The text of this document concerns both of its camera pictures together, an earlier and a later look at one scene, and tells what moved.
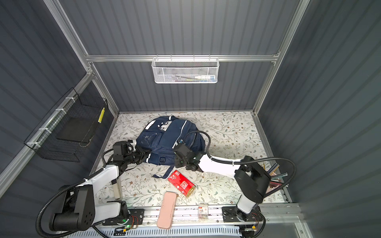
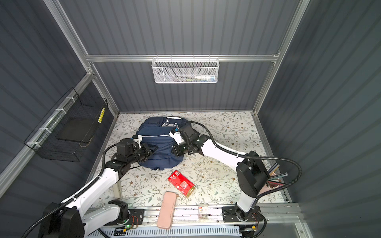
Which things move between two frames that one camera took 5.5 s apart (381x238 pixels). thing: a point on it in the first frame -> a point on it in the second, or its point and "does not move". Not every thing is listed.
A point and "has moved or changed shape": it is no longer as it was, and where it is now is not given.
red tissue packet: [181, 183] does not move
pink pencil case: [166, 210] does not move
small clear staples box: [203, 212] does not move
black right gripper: [179, 163] -> [175, 148]
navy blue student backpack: [158, 137] has moved or changed shape
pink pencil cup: [276, 180] does not move
